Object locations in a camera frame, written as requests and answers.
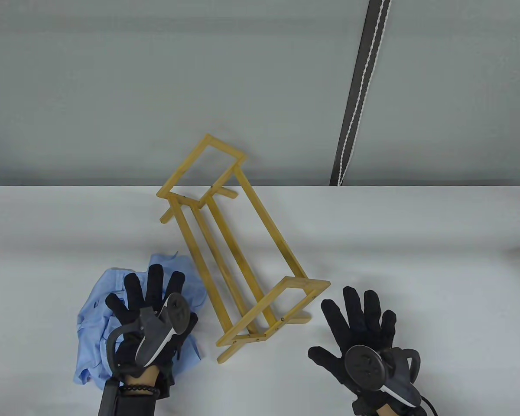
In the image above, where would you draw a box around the light blue long-sleeve shirt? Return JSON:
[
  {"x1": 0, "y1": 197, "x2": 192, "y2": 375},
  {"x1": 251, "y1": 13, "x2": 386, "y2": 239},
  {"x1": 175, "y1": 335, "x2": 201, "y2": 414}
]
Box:
[{"x1": 72, "y1": 253, "x2": 208, "y2": 390}]

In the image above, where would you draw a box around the black bead bracelet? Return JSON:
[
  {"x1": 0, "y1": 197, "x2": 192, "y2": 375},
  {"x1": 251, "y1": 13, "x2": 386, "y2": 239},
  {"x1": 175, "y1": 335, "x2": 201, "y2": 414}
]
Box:
[{"x1": 120, "y1": 383, "x2": 160, "y2": 396}]

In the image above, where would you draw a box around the black cable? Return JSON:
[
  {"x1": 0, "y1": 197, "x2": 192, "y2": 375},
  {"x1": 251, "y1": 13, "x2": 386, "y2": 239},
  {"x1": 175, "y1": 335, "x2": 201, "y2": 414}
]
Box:
[{"x1": 417, "y1": 396, "x2": 439, "y2": 416}]

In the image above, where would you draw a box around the black wrist-mounted device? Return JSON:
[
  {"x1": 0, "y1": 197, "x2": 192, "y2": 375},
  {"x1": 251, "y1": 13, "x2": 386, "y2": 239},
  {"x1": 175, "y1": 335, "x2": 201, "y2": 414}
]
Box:
[{"x1": 98, "y1": 376, "x2": 123, "y2": 416}]

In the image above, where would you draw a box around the black wrist strap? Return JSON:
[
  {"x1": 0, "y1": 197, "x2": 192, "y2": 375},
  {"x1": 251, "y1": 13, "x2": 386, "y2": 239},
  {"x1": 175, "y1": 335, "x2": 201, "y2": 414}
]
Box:
[{"x1": 113, "y1": 392, "x2": 157, "y2": 416}]

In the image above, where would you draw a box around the person's right hand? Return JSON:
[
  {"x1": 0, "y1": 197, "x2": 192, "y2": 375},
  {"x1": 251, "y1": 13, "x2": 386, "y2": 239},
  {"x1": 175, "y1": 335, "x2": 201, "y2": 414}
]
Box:
[{"x1": 309, "y1": 286, "x2": 417, "y2": 416}]

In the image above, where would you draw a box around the person's left hand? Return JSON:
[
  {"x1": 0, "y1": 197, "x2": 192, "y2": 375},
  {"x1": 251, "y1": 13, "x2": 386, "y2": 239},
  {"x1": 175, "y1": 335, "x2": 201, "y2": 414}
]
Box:
[{"x1": 105, "y1": 264, "x2": 198, "y2": 385}]

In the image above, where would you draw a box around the wooden book rack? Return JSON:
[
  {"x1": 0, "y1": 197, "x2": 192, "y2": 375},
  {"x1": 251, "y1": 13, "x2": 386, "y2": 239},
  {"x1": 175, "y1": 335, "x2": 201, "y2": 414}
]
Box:
[{"x1": 157, "y1": 134, "x2": 331, "y2": 364}]

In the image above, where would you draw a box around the dark strip with white cords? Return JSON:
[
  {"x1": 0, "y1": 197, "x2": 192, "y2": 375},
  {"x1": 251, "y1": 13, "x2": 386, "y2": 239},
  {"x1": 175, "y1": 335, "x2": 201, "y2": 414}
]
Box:
[{"x1": 330, "y1": 0, "x2": 393, "y2": 187}]

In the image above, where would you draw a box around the grey hand controller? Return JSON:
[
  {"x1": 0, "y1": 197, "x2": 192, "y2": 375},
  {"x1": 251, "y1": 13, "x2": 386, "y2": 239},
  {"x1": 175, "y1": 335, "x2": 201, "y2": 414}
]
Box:
[
  {"x1": 345, "y1": 345, "x2": 422, "y2": 408},
  {"x1": 104, "y1": 293, "x2": 192, "y2": 377}
]

